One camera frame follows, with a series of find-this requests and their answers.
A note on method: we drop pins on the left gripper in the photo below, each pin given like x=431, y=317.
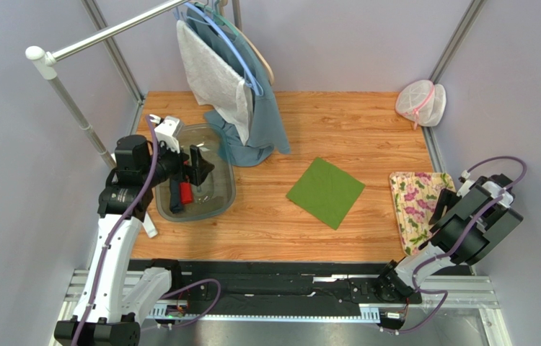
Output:
x=199, y=169

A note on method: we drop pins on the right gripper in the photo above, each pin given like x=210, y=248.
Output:
x=456, y=210

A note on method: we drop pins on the green paper napkin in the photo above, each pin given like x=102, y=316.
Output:
x=326, y=192

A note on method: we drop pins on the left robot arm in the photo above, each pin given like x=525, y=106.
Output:
x=105, y=315

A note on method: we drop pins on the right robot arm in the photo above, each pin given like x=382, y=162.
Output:
x=465, y=227

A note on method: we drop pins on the floral tray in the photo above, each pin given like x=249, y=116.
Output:
x=415, y=196

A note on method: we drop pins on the clear plastic container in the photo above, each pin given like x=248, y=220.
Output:
x=218, y=191

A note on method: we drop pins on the blue-grey hanging shirt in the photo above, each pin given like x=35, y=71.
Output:
x=267, y=132

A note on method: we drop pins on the grey hanging towel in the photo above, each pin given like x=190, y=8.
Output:
x=214, y=82

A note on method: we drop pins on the white mesh laundry bag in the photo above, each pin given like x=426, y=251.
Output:
x=422, y=103

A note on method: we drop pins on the green clothes hanger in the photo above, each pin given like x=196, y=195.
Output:
x=215, y=10

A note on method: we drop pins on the blue clothes hanger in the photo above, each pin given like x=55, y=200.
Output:
x=251, y=81

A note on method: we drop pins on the wooden clothes hanger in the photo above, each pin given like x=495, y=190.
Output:
x=237, y=22

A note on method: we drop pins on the metal clothes rack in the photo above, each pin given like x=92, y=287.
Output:
x=45, y=63

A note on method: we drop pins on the red handled utensil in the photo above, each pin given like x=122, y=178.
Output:
x=186, y=193

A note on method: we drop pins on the dark blue handled utensil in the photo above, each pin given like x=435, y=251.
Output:
x=176, y=205

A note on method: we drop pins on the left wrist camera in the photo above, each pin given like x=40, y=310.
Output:
x=167, y=131

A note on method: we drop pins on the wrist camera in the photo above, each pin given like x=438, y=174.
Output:
x=496, y=185
x=167, y=131

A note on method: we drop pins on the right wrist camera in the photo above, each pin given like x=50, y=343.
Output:
x=496, y=185

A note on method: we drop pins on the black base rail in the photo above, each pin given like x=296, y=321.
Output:
x=279, y=288

